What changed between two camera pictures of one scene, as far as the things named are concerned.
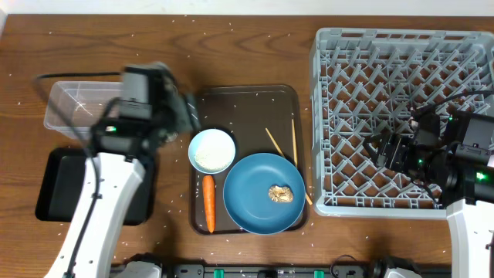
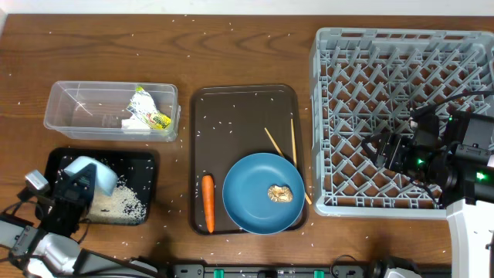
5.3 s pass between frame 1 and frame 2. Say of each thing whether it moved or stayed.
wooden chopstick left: stayed
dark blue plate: stayed
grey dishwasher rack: stayed
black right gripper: stayed
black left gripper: moved
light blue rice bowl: moved
